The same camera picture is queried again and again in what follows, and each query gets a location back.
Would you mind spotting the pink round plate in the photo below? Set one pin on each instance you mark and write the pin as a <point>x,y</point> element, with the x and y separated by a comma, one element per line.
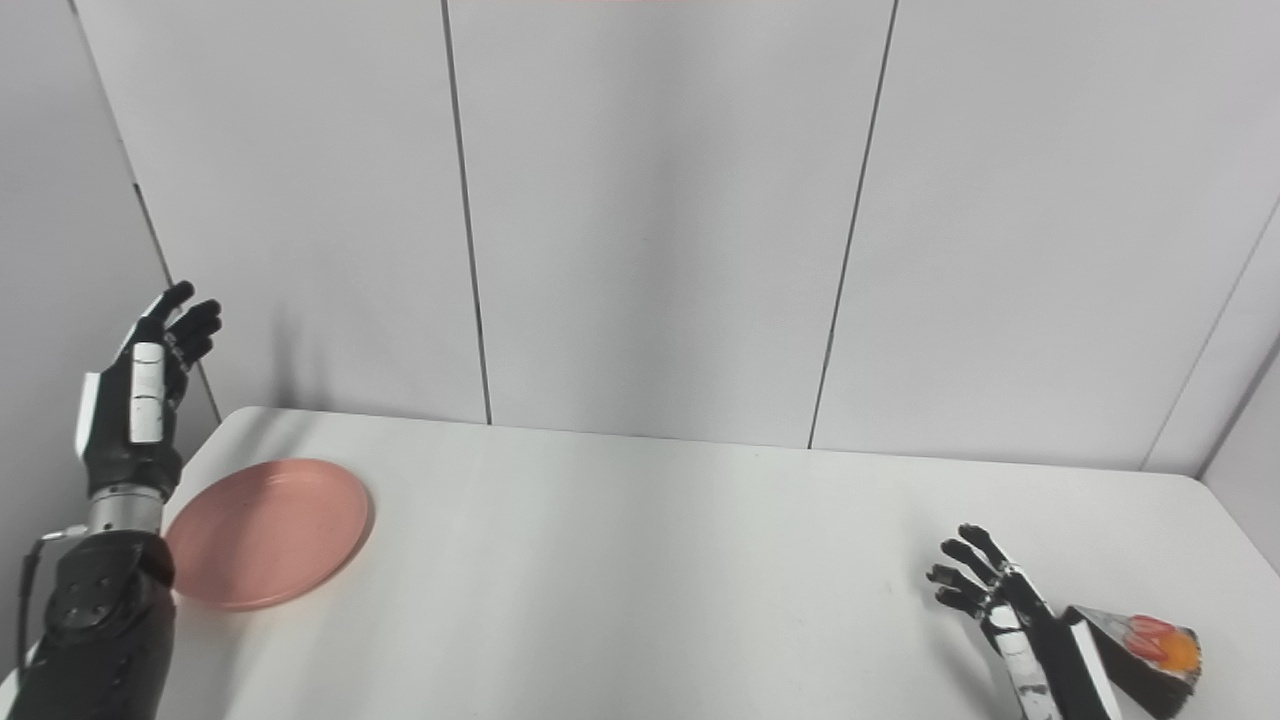
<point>268,533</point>

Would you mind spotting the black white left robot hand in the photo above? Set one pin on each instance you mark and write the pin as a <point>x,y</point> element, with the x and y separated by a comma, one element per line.
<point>135,410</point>

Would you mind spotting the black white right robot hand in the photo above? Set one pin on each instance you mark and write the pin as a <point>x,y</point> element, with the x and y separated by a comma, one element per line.
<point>1040,650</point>

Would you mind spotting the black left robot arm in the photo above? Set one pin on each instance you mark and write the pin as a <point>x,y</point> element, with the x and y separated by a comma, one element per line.
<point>100,630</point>

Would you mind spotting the chocolate cake slice with fruit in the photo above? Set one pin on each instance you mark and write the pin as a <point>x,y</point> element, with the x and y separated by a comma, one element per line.
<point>1150,655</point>

